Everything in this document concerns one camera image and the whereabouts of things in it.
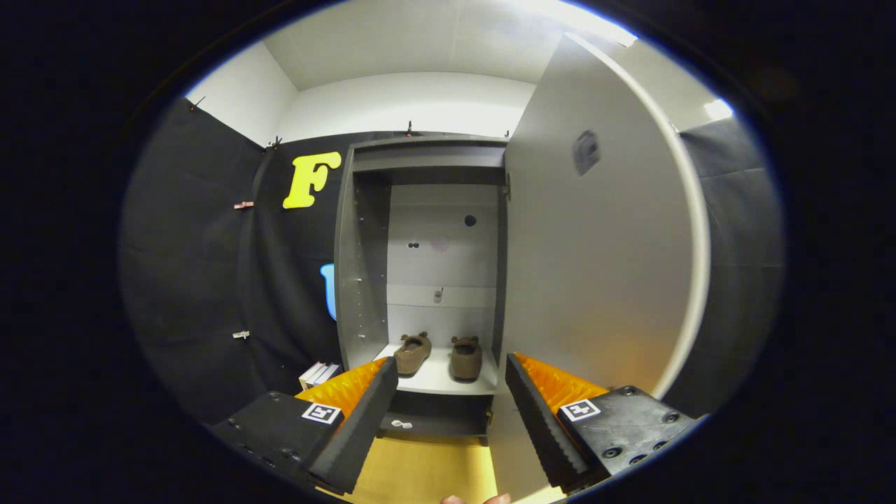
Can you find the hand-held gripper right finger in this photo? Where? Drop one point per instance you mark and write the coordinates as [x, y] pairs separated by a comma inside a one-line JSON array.
[[542, 427]]

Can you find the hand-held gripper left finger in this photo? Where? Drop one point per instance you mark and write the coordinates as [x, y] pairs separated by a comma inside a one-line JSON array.
[[364, 427]]

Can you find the grey shoe cabinet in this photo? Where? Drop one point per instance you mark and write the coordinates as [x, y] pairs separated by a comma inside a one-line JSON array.
[[437, 381]]

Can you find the brown fuzzy shoe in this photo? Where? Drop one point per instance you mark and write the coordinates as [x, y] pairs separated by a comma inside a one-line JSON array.
[[465, 358], [413, 353]]

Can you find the beige shoe cabinet door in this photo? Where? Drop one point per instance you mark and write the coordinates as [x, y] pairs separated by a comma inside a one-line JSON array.
[[595, 280]]

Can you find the blue cover book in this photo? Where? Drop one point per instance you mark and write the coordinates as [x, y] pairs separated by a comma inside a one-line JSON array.
[[329, 374]]

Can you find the colourful spine book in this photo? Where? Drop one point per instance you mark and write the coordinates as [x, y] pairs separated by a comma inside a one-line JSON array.
[[310, 376]]

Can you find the black backdrop cloth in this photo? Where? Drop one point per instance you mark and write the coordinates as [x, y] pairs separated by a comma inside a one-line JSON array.
[[196, 280]]

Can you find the small ceiling light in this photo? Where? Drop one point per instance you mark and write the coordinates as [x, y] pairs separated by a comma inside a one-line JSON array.
[[719, 110]]

